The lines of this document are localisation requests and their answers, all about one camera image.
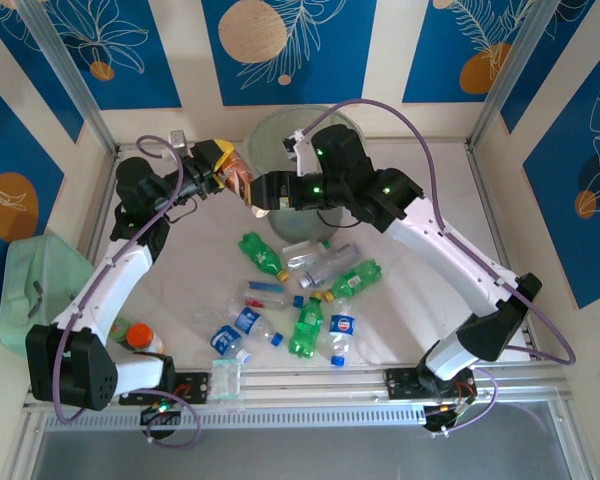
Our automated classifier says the brown label plastic bottle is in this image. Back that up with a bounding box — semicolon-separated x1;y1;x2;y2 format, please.
215;141;265;218

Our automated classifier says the green soda bottle yellow cap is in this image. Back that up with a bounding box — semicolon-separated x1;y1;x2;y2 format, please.
237;231;290;281
287;294;327;361
321;258;384;302

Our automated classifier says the clear square bottle green collar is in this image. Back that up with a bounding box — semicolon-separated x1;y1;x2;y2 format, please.
281;238;332;271

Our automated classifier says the clear bottle blue cap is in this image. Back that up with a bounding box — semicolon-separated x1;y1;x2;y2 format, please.
236;279;305;313

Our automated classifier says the crushed clear plastic bottle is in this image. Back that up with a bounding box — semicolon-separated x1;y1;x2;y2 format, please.
193;301;237;335

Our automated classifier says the cola bottle blue label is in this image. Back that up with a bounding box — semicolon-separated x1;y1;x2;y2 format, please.
327;298;357;368

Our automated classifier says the blue label bottle white cap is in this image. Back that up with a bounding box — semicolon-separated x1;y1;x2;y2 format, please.
208;323;255;365

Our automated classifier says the translucent green trash bin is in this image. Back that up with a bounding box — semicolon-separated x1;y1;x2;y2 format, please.
246;104;367;245

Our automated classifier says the green bin liner bag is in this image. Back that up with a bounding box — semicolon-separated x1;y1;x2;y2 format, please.
246;104;367;176

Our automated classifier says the clear bottle grey label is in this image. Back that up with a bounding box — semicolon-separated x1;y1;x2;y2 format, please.
298;242;360;291

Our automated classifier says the green lid bottle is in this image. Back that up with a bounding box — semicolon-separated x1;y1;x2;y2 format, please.
106;316;132;345

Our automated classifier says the light green plastic container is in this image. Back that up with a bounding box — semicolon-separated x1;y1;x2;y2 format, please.
0;234;95;359

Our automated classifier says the orange cap bottle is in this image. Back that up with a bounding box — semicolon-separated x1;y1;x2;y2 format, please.
126;322;166;355

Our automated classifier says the small clear plastic box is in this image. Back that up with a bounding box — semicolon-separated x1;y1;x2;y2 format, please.
209;356;246;404

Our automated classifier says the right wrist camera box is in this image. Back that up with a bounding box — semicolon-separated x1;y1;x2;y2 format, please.
281;129;315;176

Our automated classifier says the aluminium table edge rail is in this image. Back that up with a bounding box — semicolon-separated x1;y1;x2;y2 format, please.
465;142;539;364
82;149;125;266

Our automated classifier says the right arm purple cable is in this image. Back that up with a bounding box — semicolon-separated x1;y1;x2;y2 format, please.
299;98;577;436

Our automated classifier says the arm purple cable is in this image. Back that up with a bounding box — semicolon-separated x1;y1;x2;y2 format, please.
52;134;202;449
299;98;577;436

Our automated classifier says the aluminium frame post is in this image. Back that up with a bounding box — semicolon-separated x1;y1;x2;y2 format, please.
15;0;120;157
467;0;565;151

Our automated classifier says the long aluminium base rail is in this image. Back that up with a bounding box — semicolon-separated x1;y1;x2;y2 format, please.
22;359;577;417

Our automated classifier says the wire bundle with connector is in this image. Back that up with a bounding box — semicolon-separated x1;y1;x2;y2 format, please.
422;397;479;434
138;399;184;429

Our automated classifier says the slotted grey cable duct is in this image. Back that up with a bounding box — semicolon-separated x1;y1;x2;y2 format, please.
43;405;429;432

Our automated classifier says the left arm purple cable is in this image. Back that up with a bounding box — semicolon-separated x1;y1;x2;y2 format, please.
52;134;202;449

